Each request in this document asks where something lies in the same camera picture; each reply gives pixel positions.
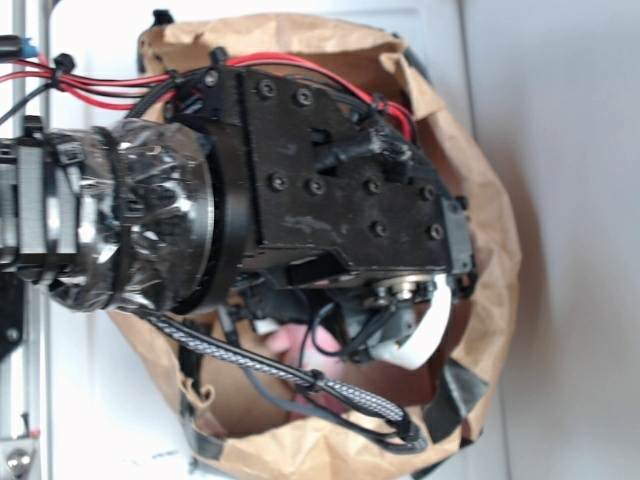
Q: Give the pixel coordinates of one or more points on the aluminium frame rail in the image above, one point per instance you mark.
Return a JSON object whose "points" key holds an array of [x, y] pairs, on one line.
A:
{"points": [[24, 442]]}

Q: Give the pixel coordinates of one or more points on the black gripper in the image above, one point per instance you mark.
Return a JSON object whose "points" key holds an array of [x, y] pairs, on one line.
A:
{"points": [[325, 213]]}

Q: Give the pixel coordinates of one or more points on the brown paper bag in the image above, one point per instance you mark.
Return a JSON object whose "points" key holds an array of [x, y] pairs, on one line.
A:
{"points": [[229, 428]]}

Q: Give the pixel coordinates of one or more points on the pink plush bunny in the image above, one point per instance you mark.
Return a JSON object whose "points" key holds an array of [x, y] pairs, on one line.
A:
{"points": [[290, 346]]}

